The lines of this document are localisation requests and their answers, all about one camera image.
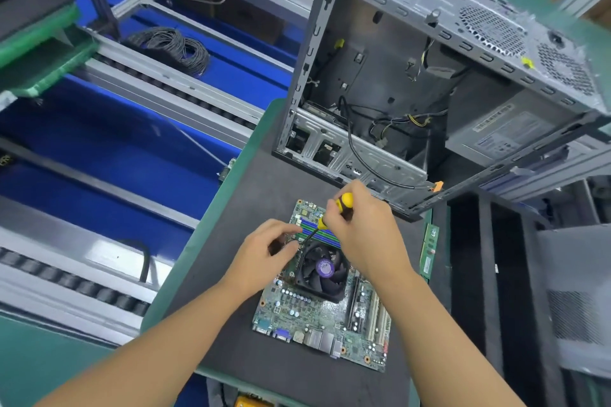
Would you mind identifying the person's left hand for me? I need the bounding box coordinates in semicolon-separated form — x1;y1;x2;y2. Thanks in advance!
220;219;305;303

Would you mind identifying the person's right hand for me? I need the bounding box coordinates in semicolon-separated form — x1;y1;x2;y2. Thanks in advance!
325;179;416;291

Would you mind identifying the yellow black handled screwdriver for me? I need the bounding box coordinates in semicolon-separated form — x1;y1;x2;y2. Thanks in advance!
298;192;356;243

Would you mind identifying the black CPU fan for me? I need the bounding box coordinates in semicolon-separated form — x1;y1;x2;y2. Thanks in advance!
289;235;359;303

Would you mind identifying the green motherboard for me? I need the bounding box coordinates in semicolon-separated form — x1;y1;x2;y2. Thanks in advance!
251;198;395;371

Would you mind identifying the dark grey computer case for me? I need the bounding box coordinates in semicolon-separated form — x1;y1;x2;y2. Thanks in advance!
272;0;611;224

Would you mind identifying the grey case side panel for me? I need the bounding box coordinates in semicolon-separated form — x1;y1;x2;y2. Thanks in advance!
537;223;611;379

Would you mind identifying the person's right forearm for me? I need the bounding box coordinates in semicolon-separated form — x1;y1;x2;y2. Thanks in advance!
380;266;526;407

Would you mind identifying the person's left forearm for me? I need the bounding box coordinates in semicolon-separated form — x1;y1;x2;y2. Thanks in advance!
36;282;254;407

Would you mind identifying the green memory module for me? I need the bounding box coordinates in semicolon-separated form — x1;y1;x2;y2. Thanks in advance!
420;223;441;281

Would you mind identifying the black divided foam tray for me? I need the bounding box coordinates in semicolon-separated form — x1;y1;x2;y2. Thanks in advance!
430;194;611;407

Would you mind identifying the yellow box green button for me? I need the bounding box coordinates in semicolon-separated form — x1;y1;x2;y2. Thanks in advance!
234;394;273;407

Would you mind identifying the silver power supply unit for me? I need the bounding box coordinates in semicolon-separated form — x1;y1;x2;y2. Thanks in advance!
447;97;586;169

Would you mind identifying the long green workbench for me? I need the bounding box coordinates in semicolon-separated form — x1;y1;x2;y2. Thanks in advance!
229;0;611;64

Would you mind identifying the aluminium conveyor frame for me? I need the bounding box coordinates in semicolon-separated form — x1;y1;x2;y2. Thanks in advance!
0;0;316;346

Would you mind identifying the black cable coil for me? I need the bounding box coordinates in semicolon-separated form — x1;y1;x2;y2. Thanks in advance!
122;27;213;77

